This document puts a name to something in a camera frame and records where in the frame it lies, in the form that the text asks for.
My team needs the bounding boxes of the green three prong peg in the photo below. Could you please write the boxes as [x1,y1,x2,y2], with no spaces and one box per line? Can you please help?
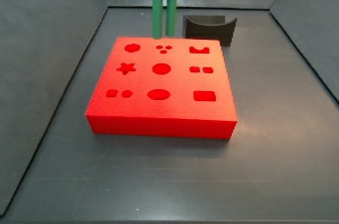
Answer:
[153,0,178,39]

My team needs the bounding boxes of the red shape sorter block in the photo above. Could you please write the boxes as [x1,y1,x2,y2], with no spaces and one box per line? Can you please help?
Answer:
[86,37,238,140]

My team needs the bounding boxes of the black curved holder stand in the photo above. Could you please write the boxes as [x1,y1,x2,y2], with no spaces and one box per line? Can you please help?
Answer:
[183,15,238,47]

